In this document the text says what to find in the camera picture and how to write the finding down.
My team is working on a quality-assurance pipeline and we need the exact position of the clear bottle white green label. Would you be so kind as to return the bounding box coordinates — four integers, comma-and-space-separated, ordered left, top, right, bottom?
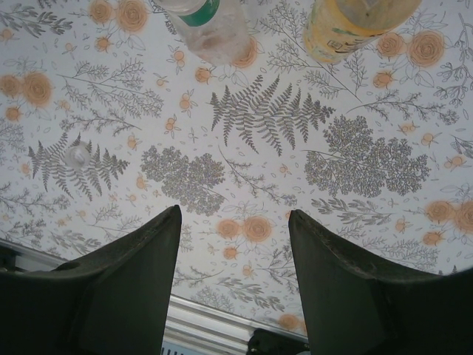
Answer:
152, 0, 251, 67

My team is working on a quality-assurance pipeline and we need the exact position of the yellow tea plastic bottle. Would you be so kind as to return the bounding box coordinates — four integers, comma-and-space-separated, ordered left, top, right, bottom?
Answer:
302, 0, 425, 64

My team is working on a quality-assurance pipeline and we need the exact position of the translucent white bottle cap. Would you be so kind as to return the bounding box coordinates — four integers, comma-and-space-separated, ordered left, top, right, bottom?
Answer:
64, 144, 92, 169

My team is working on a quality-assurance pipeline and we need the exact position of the aluminium table edge rail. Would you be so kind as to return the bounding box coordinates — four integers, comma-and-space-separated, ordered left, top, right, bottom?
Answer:
0, 239, 310, 355

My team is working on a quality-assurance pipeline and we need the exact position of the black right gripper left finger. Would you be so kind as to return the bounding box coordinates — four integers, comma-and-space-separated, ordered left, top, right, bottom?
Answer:
0, 205, 183, 355

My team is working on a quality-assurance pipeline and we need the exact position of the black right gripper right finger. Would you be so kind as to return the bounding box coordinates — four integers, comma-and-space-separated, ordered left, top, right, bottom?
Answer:
287, 209, 473, 355

